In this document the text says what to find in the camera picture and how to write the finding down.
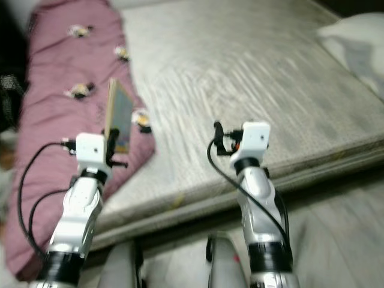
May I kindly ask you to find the blue yellow children's book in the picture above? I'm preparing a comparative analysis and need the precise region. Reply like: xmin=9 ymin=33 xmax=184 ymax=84
xmin=103 ymin=78 xmax=136 ymax=154

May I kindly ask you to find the white pillow with tree print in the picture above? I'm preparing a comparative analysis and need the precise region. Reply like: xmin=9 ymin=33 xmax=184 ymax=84
xmin=315 ymin=13 xmax=384 ymax=100

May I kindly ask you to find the purple cartoon print blanket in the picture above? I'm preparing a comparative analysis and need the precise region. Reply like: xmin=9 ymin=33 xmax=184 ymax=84
xmin=3 ymin=0 xmax=155 ymax=283

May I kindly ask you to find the white patterned quilted mattress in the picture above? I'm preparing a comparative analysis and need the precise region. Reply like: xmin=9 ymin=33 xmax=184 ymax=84
xmin=90 ymin=0 xmax=384 ymax=232

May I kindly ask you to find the silver left robot leg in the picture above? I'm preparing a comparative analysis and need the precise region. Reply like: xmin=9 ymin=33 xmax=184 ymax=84
xmin=99 ymin=240 xmax=145 ymax=288

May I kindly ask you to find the silver robot leg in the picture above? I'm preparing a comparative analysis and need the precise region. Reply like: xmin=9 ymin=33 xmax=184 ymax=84
xmin=99 ymin=240 xmax=145 ymax=288
xmin=207 ymin=233 xmax=253 ymax=288

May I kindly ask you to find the black bag with white lettering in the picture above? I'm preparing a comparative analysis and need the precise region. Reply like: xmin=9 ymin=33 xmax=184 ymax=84
xmin=0 ymin=72 xmax=28 ymax=130

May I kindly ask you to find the silver right robot leg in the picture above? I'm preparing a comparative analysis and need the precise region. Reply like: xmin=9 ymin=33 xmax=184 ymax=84
xmin=207 ymin=233 xmax=253 ymax=288

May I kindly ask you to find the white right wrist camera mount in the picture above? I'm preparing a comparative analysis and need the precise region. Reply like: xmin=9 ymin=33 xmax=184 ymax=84
xmin=233 ymin=122 xmax=271 ymax=163

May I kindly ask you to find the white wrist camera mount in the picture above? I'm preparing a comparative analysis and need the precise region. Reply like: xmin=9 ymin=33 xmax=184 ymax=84
xmin=75 ymin=133 xmax=112 ymax=178
xmin=233 ymin=122 xmax=271 ymax=163

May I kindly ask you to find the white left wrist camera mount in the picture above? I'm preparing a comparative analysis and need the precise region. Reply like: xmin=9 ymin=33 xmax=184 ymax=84
xmin=75 ymin=133 xmax=112 ymax=178

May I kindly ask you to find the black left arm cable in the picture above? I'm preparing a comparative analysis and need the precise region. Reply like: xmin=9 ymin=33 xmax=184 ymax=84
xmin=16 ymin=139 xmax=79 ymax=259

